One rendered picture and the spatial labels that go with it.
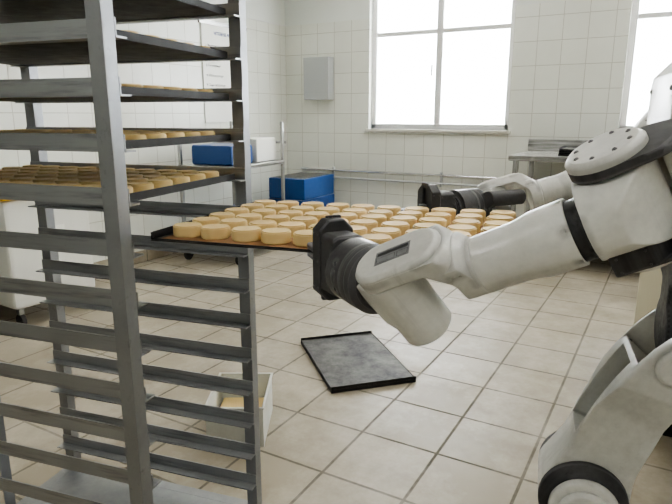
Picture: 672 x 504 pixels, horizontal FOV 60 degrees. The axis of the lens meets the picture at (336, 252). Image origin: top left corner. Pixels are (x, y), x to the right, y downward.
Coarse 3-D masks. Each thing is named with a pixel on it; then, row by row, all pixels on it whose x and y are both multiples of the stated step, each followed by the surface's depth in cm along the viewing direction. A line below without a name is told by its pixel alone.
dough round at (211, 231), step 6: (204, 228) 98; (210, 228) 98; (216, 228) 98; (222, 228) 98; (228, 228) 99; (204, 234) 98; (210, 234) 98; (216, 234) 98; (222, 234) 98; (228, 234) 99
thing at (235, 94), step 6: (216, 90) 134; (222, 90) 133; (228, 90) 133; (234, 90) 132; (240, 90) 132; (234, 96) 133; (240, 96) 132; (18, 102) 150; (24, 102) 149; (30, 102) 148; (36, 102) 148; (42, 102) 147; (48, 102) 146; (54, 102) 146; (60, 102) 145; (66, 102) 145; (72, 102) 144; (78, 102) 144; (84, 102) 143; (90, 102) 142; (126, 102) 142; (132, 102) 142
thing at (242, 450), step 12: (60, 408) 172; (96, 420) 168; (108, 420) 167; (120, 420) 165; (156, 432) 162; (168, 432) 161; (180, 432) 159; (192, 432) 158; (180, 444) 157; (192, 444) 157; (204, 444) 157; (216, 444) 156; (228, 444) 155; (240, 444) 154; (252, 444) 152; (240, 456) 152; (252, 456) 152
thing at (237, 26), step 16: (240, 0) 128; (240, 16) 129; (240, 32) 129; (240, 64) 131; (240, 80) 132; (240, 112) 133; (240, 128) 134; (240, 144) 135; (240, 160) 136; (240, 192) 138; (240, 272) 142; (240, 304) 144; (256, 336) 148; (256, 352) 149; (256, 368) 150; (256, 384) 150; (256, 400) 151; (256, 416) 152; (256, 432) 153; (256, 448) 153; (256, 464) 154; (256, 480) 155; (256, 496) 156
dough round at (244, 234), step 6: (234, 228) 98; (240, 228) 98; (246, 228) 98; (252, 228) 98; (258, 228) 98; (234, 234) 96; (240, 234) 96; (246, 234) 96; (252, 234) 96; (258, 234) 97; (234, 240) 97; (240, 240) 96; (246, 240) 96; (252, 240) 96; (258, 240) 97
